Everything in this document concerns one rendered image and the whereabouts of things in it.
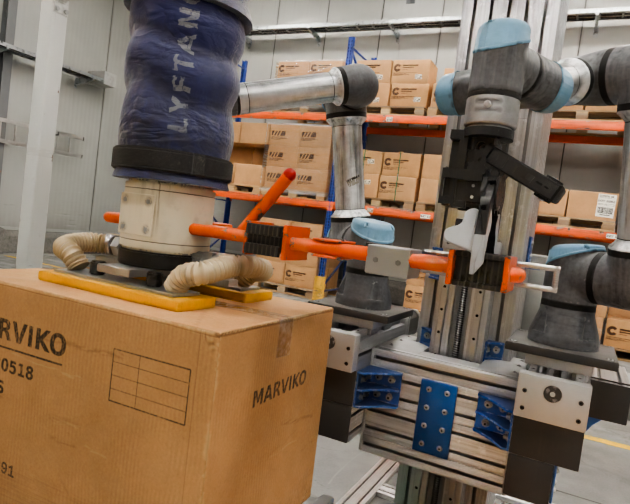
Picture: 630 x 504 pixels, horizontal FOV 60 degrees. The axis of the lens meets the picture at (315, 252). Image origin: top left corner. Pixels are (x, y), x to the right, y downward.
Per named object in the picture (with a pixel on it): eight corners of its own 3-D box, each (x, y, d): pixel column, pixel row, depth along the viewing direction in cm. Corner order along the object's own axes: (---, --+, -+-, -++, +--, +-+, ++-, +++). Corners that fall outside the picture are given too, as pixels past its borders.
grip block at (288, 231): (238, 254, 92) (242, 219, 92) (269, 254, 101) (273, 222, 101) (281, 260, 89) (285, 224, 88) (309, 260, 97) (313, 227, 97)
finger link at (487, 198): (474, 243, 77) (486, 190, 80) (487, 245, 76) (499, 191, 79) (470, 228, 73) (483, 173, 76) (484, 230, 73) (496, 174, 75)
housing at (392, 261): (362, 272, 84) (366, 243, 84) (378, 271, 90) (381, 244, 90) (406, 279, 81) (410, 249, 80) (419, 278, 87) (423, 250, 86)
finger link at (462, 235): (438, 269, 77) (452, 212, 80) (480, 276, 75) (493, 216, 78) (434, 261, 75) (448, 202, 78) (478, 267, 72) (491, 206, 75)
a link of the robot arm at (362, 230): (355, 269, 139) (362, 216, 138) (337, 263, 152) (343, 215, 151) (397, 273, 143) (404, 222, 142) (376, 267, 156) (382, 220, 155)
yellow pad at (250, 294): (116, 276, 118) (118, 254, 118) (149, 275, 127) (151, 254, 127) (245, 304, 103) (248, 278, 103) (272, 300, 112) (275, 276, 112)
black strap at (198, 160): (83, 163, 101) (86, 142, 100) (170, 179, 121) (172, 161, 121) (178, 171, 90) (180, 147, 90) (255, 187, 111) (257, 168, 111)
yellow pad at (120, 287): (36, 280, 102) (39, 253, 101) (81, 278, 110) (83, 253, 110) (176, 313, 86) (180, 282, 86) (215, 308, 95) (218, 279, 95)
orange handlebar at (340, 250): (60, 218, 115) (62, 201, 115) (161, 226, 142) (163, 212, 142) (521, 290, 74) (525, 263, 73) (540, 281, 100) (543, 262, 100)
